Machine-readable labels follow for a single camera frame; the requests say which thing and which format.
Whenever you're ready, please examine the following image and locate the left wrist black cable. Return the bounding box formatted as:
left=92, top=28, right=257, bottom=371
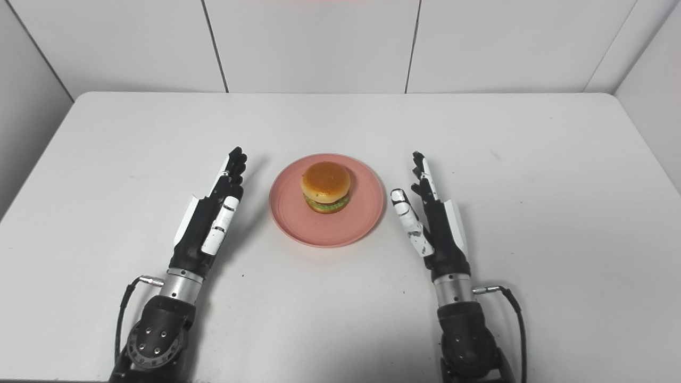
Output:
left=114, top=275, right=165, bottom=365

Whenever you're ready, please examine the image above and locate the toy hamburger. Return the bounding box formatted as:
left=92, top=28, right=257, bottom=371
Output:
left=300, top=161, right=352, bottom=214

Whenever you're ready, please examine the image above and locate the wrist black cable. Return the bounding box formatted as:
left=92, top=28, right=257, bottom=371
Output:
left=472, top=286, right=528, bottom=383
left=114, top=275, right=165, bottom=365

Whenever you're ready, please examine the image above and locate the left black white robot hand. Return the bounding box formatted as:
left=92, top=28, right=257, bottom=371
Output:
left=169, top=147, right=248, bottom=280

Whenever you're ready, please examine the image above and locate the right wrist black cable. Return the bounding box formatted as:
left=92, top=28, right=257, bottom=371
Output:
left=472, top=286, right=528, bottom=383

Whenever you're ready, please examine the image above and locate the pink round plate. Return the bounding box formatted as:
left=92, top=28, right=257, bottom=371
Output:
left=269, top=153, right=385, bottom=248

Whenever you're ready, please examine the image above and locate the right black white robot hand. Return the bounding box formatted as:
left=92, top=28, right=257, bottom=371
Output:
left=391, top=151, right=472, bottom=282

